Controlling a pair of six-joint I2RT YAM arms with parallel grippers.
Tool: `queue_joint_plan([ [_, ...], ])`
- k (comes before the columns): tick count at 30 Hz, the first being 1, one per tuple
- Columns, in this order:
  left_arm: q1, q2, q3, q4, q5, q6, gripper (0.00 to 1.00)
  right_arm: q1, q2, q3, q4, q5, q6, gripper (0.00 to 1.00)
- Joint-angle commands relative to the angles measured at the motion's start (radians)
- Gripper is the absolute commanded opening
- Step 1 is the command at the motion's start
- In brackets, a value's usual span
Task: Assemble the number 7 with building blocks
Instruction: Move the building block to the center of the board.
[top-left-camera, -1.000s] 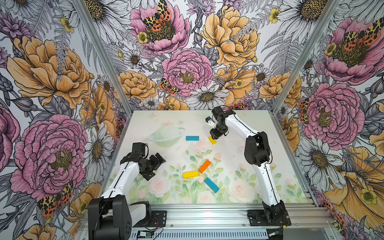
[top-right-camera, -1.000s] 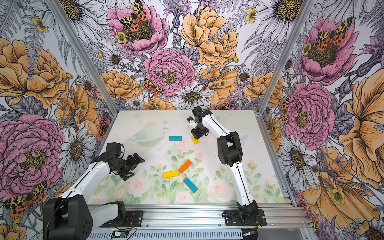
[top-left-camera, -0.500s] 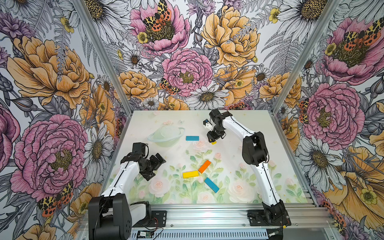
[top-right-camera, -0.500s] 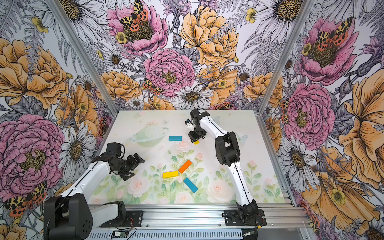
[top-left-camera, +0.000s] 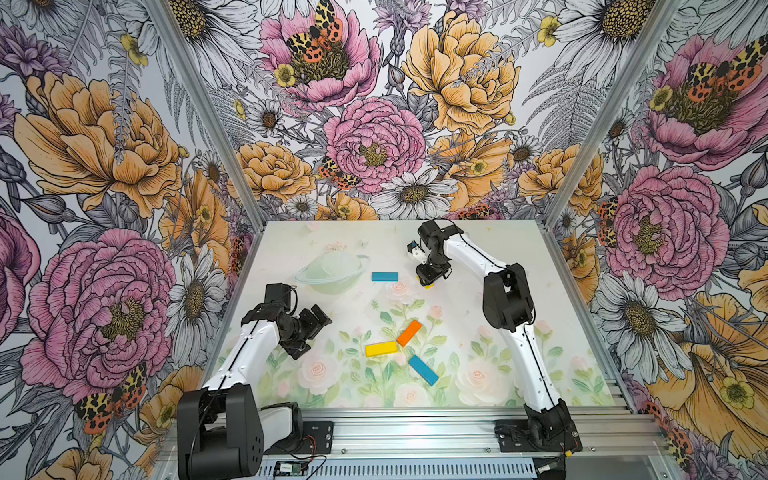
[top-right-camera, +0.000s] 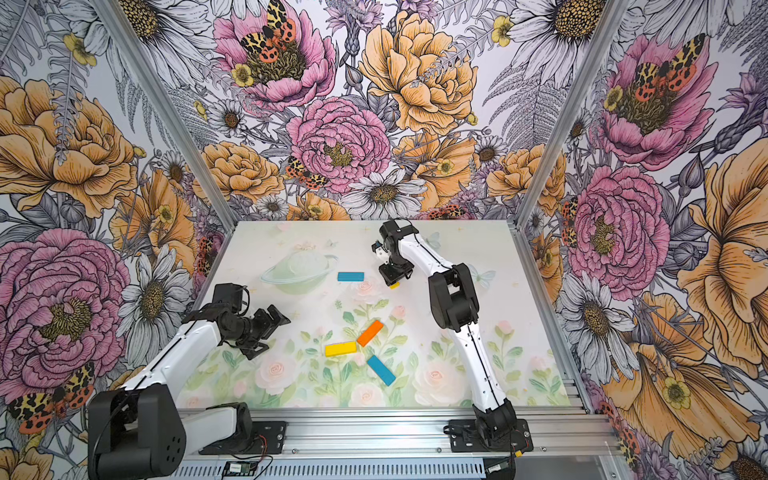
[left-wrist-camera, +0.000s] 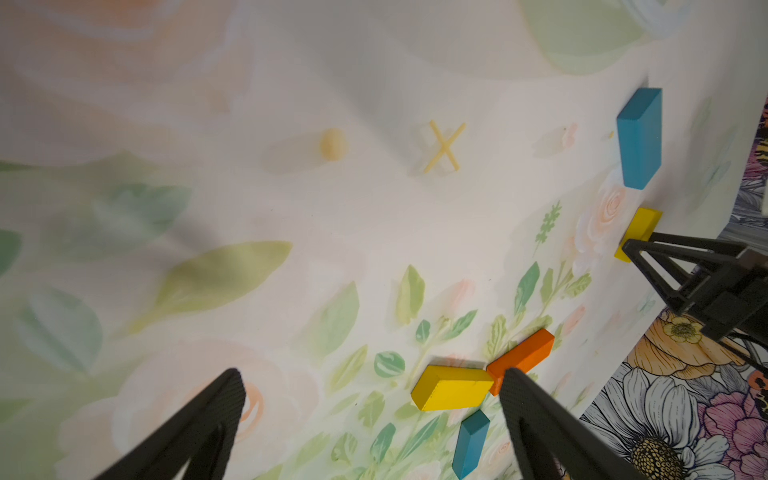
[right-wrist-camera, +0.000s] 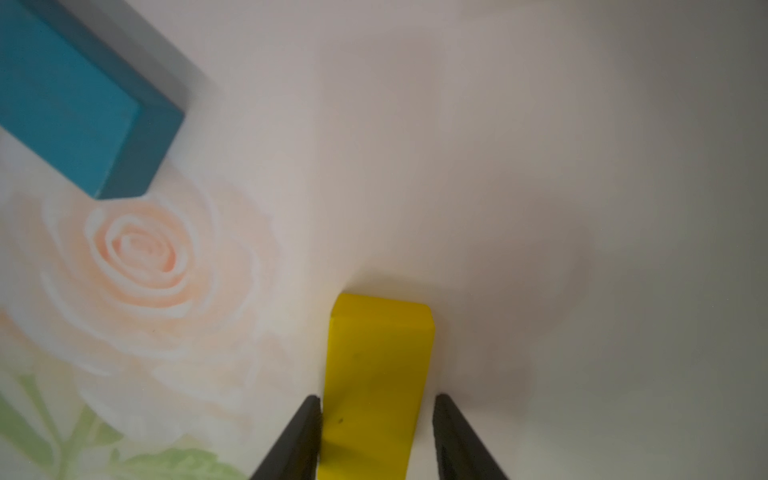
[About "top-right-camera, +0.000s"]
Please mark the aluminium corner post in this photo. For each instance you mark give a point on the aluminium corner post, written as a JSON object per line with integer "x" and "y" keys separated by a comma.
{"x": 124, "y": 38}
{"x": 606, "y": 29}

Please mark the orange block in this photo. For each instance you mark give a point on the orange block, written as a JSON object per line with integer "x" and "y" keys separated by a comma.
{"x": 370, "y": 333}

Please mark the right aluminium corner post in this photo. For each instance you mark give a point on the right aluminium corner post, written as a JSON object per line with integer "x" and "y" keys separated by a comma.
{"x": 606, "y": 29}

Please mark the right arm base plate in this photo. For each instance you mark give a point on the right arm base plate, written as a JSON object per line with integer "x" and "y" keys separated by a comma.
{"x": 464, "y": 438}

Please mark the aluminium front rail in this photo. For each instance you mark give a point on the aluminium front rail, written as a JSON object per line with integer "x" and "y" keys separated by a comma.
{"x": 337, "y": 433}

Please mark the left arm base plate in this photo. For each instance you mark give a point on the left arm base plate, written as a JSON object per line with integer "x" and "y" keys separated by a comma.
{"x": 260, "y": 438}

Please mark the long yellow block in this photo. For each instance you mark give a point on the long yellow block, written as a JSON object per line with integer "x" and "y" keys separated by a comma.
{"x": 340, "y": 349}

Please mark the small green circuit board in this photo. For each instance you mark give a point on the small green circuit board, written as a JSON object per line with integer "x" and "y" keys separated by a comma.
{"x": 240, "y": 468}

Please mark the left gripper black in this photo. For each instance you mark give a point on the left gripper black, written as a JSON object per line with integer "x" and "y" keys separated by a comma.
{"x": 266, "y": 327}

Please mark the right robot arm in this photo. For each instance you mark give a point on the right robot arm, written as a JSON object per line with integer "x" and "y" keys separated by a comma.
{"x": 454, "y": 305}

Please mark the left aluminium corner post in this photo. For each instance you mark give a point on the left aluminium corner post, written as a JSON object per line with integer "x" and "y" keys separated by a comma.
{"x": 124, "y": 38}

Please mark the teal block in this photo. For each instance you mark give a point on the teal block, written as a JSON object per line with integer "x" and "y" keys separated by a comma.
{"x": 350, "y": 277}
{"x": 381, "y": 370}

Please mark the white vented cable duct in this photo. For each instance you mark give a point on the white vented cable duct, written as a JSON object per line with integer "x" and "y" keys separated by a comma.
{"x": 407, "y": 468}

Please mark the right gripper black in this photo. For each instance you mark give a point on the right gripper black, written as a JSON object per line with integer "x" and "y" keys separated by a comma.
{"x": 391, "y": 277}

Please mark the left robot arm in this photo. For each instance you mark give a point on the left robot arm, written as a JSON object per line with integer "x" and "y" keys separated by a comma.
{"x": 136, "y": 430}

